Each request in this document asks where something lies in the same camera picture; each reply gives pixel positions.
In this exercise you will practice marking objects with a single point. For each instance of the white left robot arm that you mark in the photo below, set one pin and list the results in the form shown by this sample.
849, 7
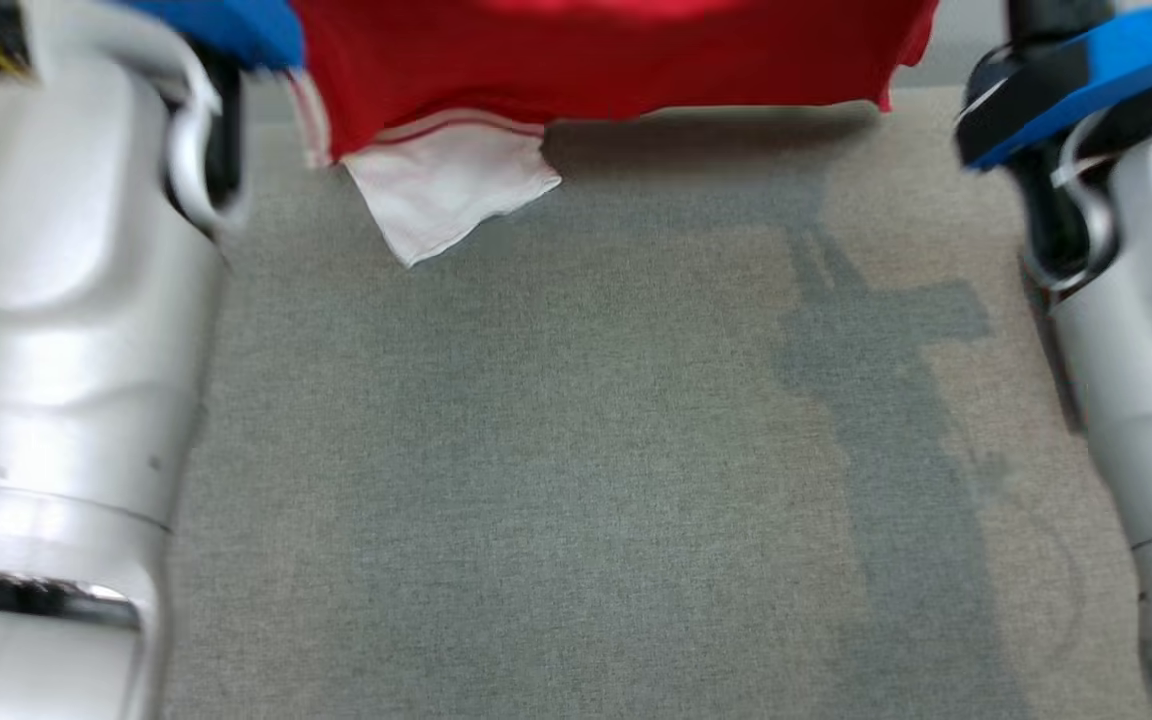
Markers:
66, 300

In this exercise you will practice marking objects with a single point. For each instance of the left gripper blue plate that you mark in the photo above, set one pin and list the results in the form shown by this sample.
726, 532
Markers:
226, 25

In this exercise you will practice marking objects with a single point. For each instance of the red white Bulls jersey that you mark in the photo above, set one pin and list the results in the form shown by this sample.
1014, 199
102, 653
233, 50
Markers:
586, 50

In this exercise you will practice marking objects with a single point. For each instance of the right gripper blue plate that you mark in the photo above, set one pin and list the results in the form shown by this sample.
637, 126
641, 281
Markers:
1086, 70

